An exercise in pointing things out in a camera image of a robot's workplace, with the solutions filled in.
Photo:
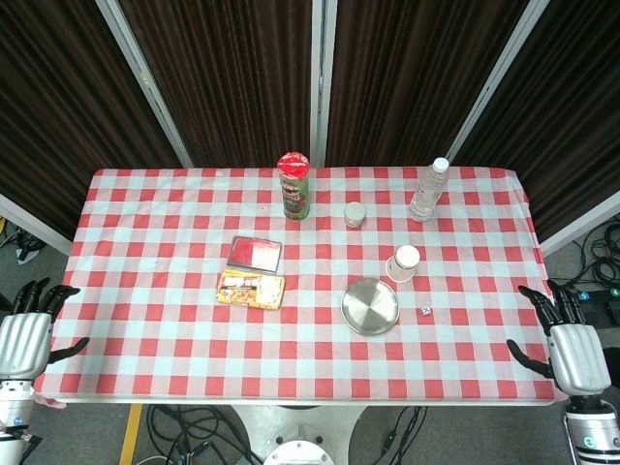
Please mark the white paper cup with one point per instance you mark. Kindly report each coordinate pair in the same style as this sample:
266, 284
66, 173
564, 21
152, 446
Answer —
404, 265

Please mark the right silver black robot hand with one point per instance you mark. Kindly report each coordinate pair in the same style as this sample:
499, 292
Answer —
579, 356

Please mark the green chips can red lid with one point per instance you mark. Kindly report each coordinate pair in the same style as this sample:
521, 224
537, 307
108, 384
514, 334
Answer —
295, 196

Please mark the yellow floor tape strip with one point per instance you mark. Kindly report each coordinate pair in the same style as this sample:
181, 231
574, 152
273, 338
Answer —
131, 433

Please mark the red white flat box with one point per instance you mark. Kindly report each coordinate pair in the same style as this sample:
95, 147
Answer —
255, 253

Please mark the clear plastic water bottle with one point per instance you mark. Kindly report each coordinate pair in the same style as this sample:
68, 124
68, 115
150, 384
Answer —
426, 196

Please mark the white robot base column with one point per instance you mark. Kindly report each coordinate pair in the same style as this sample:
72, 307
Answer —
298, 436

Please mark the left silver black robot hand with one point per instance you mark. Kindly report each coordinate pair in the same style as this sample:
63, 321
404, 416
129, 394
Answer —
24, 344

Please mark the small white die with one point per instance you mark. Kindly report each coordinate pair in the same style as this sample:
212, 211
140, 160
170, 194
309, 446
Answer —
426, 310

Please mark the red white checkered tablecloth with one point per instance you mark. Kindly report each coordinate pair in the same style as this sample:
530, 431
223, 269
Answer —
160, 329

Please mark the yellow snack packet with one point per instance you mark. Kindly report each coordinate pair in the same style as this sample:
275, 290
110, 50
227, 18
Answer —
250, 289

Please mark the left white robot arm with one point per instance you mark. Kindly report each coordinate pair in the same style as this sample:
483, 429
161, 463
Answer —
14, 416

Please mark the small white lidded jar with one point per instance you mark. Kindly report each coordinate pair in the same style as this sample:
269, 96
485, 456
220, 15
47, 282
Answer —
354, 215

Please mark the round steel plate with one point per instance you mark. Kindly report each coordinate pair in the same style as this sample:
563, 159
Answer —
370, 306

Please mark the white partition frame post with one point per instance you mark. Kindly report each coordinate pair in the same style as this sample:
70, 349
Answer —
34, 223
581, 227
145, 82
494, 82
323, 82

